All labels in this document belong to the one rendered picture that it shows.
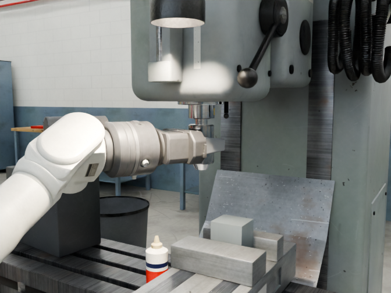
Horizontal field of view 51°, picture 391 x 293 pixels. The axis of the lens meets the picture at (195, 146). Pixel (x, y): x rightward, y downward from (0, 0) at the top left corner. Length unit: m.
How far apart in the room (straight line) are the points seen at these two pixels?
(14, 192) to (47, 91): 7.10
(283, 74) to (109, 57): 5.89
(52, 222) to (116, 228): 1.62
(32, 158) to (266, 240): 0.42
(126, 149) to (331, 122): 0.56
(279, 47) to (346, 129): 0.32
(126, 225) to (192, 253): 1.92
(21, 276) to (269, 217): 0.58
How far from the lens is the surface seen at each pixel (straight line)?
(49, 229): 1.01
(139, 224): 2.66
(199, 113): 0.71
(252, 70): 0.60
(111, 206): 3.02
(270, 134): 1.08
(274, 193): 1.07
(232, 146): 1.12
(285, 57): 0.79
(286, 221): 1.04
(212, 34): 0.63
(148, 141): 0.64
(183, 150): 0.67
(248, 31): 0.68
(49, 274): 0.93
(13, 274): 1.00
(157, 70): 0.63
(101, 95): 6.69
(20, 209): 0.53
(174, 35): 0.64
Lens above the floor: 1.31
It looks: 6 degrees down
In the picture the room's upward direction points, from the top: straight up
